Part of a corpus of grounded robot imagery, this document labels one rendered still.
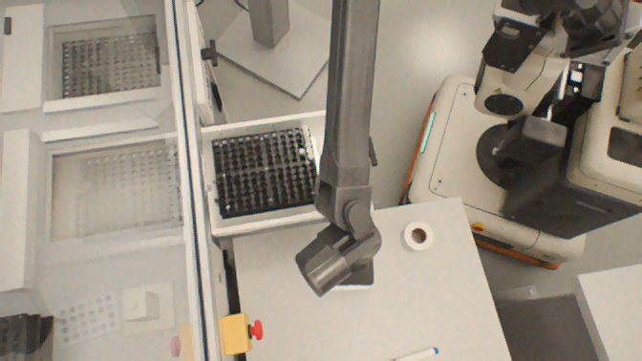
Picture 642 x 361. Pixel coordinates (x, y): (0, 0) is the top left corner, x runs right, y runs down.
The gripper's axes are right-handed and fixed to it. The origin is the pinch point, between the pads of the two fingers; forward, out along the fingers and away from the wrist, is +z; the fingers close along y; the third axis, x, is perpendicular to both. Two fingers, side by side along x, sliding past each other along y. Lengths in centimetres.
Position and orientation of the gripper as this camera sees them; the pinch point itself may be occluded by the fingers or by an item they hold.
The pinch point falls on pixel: (347, 264)
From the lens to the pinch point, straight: 84.2
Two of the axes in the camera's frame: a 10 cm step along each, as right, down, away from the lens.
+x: 10.0, 0.2, 0.6
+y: 0.1, 9.3, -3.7
